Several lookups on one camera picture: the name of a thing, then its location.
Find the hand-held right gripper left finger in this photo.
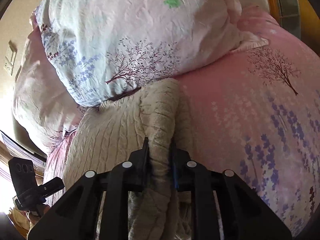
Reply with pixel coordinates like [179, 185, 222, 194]
[27, 137, 150, 240]

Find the beige cable-knit sweater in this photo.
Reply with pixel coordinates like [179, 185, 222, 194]
[62, 78, 195, 240]

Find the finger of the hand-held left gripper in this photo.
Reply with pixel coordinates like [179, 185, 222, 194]
[37, 177, 63, 196]

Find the pink floral pillow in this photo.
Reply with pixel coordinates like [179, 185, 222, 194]
[12, 17, 83, 153]

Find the white wall switch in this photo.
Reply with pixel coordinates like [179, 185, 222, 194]
[4, 40, 18, 76]

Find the pink floral bed sheet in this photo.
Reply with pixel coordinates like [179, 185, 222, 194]
[44, 7, 320, 238]

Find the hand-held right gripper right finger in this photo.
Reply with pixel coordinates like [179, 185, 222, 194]
[170, 140, 293, 240]

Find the tree print floral pillow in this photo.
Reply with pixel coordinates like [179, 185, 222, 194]
[35, 0, 269, 108]

